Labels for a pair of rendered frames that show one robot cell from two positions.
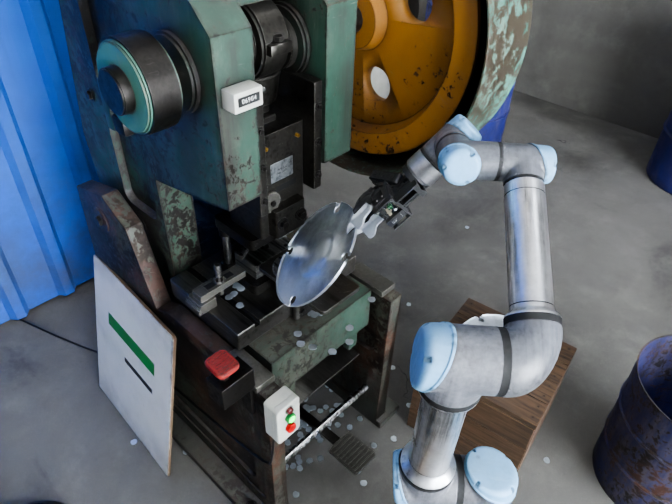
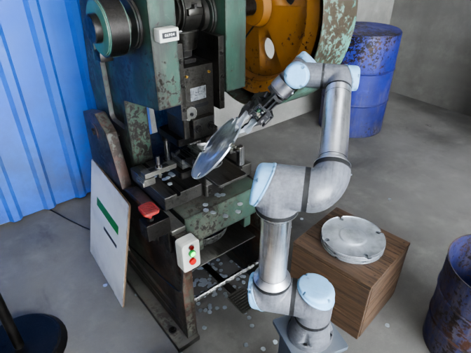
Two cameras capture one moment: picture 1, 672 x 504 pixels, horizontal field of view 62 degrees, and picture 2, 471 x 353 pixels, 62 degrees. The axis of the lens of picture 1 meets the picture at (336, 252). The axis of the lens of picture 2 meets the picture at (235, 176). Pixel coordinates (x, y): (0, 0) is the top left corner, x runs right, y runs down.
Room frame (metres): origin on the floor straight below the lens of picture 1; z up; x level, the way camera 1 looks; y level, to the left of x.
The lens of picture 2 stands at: (-0.22, -0.24, 1.61)
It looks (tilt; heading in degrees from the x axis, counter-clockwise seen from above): 33 degrees down; 9
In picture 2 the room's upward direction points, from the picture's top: straight up
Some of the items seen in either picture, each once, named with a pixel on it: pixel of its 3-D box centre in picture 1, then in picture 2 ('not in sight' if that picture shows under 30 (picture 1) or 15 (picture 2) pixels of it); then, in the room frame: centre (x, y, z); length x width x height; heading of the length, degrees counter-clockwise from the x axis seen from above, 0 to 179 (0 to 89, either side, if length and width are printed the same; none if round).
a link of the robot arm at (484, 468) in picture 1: (484, 483); (312, 298); (0.64, -0.34, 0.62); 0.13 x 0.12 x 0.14; 87
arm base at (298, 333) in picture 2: not in sight; (310, 323); (0.64, -0.35, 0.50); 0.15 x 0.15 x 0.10
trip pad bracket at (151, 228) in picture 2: (233, 395); (157, 235); (0.84, 0.24, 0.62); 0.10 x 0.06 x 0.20; 138
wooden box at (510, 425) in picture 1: (488, 387); (345, 268); (1.23, -0.55, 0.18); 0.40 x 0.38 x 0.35; 55
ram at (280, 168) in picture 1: (270, 172); (192, 97); (1.20, 0.17, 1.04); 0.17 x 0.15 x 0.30; 48
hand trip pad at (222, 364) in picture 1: (223, 372); (149, 216); (0.82, 0.25, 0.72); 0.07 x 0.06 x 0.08; 48
